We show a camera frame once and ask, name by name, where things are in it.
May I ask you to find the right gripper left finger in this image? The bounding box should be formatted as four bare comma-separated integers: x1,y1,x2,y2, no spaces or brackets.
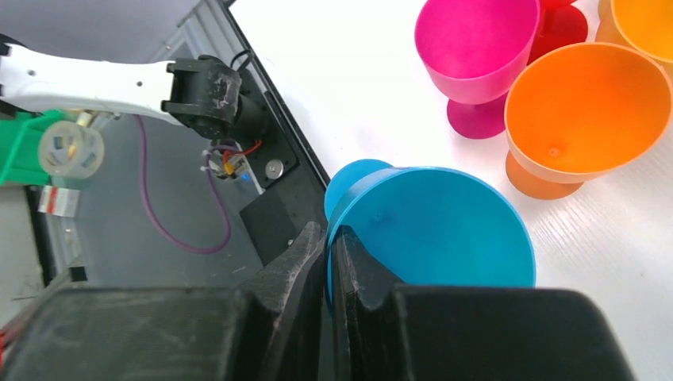
1,222,325,380

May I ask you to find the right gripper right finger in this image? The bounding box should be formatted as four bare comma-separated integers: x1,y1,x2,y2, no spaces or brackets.
331,226,634,380

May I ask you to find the blue plastic wine glass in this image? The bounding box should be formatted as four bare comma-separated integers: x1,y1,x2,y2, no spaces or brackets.
323,159,536,287

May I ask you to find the orange plastic wine glass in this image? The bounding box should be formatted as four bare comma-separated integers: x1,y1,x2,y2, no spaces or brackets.
504,43,672,200

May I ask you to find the pink plastic wine glass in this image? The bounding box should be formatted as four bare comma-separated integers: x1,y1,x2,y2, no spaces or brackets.
414,0,541,140

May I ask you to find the red plastic wine glass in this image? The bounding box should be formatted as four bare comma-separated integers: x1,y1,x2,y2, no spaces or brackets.
528,0,588,64

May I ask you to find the yellow wine glass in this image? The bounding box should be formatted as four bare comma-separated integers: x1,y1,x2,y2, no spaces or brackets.
595,0,672,76

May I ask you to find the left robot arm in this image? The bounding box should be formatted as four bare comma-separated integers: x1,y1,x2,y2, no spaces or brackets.
1,36,271,142

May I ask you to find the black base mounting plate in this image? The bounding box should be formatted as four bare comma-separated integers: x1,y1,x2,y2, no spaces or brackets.
199,49,333,267

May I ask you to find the clear tape roll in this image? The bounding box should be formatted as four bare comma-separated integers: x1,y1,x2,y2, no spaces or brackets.
38,121,105,179

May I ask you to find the green plastic bin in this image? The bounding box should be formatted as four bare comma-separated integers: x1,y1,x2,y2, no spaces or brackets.
1,110,72,186

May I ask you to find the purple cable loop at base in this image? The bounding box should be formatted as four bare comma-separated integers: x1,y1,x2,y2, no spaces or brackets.
135,114,264,256

